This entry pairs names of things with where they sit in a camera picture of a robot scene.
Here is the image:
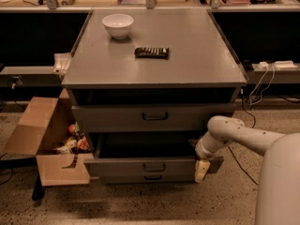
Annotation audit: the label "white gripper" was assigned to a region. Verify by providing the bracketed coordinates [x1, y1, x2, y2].
[195, 136, 216, 183]

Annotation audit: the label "grey drawer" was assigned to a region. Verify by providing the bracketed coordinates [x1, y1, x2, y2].
[100, 174, 195, 184]
[72, 103, 235, 132]
[83, 132, 225, 177]

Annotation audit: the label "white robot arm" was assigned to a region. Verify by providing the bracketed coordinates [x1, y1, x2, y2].
[195, 115, 300, 225]

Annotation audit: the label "grey bottom drawer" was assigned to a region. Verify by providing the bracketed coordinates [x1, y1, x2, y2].
[100, 174, 195, 184]

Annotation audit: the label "grey top drawer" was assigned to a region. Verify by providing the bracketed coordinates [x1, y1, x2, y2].
[72, 103, 235, 132]

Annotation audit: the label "grey drawer cabinet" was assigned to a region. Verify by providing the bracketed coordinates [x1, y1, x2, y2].
[61, 7, 248, 185]

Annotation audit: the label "open cardboard box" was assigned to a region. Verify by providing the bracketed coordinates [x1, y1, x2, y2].
[4, 89, 93, 187]

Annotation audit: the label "white power adapter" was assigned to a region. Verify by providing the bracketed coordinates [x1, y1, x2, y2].
[259, 61, 269, 68]

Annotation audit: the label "dark snack bar wrapper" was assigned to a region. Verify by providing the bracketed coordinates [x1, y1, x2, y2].
[134, 47, 170, 60]

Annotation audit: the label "colourful items in box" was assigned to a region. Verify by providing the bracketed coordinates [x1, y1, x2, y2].
[54, 123, 90, 155]

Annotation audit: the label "white power strip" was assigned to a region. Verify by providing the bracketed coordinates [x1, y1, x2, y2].
[274, 60, 297, 69]

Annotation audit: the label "white ceramic bowl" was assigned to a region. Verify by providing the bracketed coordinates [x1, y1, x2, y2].
[102, 14, 134, 39]

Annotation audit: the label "black floor cable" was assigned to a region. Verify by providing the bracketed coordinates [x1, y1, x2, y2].
[227, 87, 261, 187]

